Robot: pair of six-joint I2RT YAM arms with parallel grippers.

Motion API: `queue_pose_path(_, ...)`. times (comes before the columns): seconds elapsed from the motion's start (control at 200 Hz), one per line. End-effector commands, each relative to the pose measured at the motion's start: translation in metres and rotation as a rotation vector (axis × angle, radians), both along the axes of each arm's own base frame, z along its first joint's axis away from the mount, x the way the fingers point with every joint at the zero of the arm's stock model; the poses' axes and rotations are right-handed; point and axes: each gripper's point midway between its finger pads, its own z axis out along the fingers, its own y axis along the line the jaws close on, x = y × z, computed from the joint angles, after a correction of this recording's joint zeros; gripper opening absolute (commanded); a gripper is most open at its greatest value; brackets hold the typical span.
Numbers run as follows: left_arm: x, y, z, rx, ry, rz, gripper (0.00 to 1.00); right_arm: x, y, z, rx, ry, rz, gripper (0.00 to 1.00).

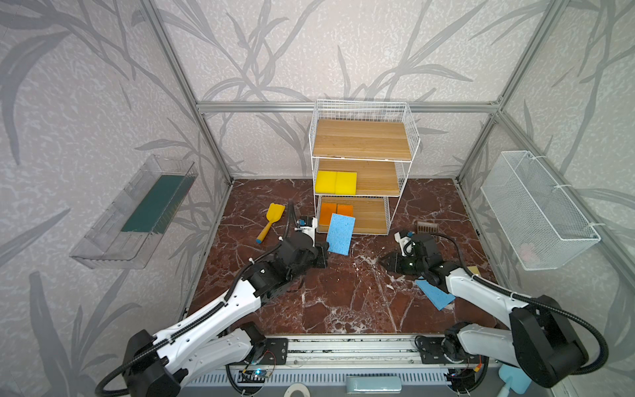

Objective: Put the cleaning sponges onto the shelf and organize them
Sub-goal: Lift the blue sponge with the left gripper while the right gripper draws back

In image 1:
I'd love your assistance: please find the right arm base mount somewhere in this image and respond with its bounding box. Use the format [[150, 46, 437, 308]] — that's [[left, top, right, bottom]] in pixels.
[[414, 335, 485, 368]]

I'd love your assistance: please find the clear plastic wall tray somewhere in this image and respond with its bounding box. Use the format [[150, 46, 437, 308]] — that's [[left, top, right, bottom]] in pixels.
[[69, 155, 198, 270]]

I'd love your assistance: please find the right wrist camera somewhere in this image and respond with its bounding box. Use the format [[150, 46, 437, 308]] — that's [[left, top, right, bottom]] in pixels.
[[395, 231, 414, 256]]

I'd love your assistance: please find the blue cellulose sponge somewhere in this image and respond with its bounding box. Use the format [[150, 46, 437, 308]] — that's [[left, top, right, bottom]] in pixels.
[[327, 213, 356, 256], [415, 279, 456, 311]]

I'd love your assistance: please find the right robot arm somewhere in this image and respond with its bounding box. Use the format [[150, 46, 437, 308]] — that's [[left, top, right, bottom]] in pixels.
[[380, 231, 610, 388]]

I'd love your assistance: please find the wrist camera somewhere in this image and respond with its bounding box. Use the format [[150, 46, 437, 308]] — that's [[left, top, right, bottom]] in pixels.
[[395, 231, 414, 256], [295, 216, 318, 243]]

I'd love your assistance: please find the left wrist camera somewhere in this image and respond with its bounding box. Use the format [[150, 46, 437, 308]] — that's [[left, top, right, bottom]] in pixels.
[[295, 216, 318, 243]]

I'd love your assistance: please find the white wire wooden shelf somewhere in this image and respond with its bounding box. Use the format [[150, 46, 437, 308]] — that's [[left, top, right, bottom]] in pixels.
[[309, 99, 421, 235]]

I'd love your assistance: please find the light blue brush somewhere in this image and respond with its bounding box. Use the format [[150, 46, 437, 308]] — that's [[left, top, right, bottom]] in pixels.
[[497, 365, 532, 397]]

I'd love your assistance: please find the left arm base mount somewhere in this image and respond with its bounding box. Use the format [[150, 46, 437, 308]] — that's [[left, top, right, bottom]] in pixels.
[[233, 337, 289, 366]]

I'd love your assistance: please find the yellow foam sponge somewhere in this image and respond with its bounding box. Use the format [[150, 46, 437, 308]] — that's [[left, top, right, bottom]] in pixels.
[[314, 170, 337, 195], [335, 171, 357, 196]]

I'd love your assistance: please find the white wire wall basket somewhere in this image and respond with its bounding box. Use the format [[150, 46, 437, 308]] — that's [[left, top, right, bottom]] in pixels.
[[481, 151, 601, 271]]

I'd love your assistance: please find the yellow toy shovel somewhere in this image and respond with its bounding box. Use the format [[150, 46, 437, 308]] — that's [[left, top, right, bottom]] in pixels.
[[256, 203, 285, 244]]

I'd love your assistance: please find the green circuit board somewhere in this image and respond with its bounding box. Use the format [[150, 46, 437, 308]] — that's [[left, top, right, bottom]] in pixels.
[[238, 367, 275, 384]]

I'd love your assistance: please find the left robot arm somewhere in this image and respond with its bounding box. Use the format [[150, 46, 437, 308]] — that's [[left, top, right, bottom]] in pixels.
[[94, 203, 329, 396]]

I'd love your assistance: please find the beige orange scrub sponge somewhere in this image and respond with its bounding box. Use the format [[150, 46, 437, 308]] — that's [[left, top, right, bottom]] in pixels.
[[318, 203, 337, 227]]

